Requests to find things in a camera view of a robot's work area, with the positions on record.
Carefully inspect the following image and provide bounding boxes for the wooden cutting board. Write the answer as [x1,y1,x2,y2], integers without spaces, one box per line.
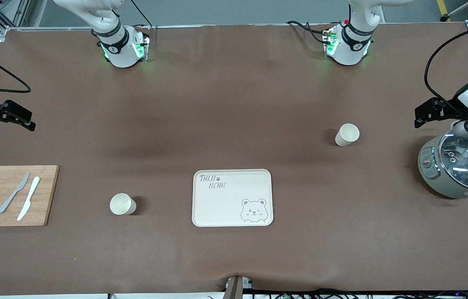
[0,165,60,227]

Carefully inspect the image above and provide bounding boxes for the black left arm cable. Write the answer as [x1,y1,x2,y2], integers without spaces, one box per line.
[424,21,468,104]

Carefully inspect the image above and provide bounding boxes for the grey stand leg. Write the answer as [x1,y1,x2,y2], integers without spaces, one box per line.
[441,0,468,22]

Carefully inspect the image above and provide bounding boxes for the black base cable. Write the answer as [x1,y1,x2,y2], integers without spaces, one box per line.
[287,20,330,44]
[129,0,154,29]

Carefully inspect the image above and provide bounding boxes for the black right base cable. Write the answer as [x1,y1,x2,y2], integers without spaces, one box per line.
[129,0,154,29]

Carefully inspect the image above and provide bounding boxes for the brown table mat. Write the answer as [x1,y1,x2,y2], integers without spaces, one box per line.
[0,23,468,296]

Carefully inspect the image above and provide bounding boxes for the white plastic knife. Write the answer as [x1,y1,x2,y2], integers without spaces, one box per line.
[17,176,41,221]

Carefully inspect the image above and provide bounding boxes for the white bear print tray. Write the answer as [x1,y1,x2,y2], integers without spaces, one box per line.
[192,169,274,228]

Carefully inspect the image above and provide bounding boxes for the grey plastic knife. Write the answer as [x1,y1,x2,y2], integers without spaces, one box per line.
[0,172,30,214]

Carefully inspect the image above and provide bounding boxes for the grey-green electric pot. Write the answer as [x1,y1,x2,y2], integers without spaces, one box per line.
[418,125,468,203]

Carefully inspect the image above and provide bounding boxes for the black left base cable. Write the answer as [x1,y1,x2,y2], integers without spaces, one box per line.
[287,20,330,44]

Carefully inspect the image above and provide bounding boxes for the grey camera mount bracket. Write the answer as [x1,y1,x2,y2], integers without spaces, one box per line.
[225,275,253,299]

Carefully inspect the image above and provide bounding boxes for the white IKEA cup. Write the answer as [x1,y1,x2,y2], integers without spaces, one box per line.
[335,123,360,147]
[110,193,137,216]

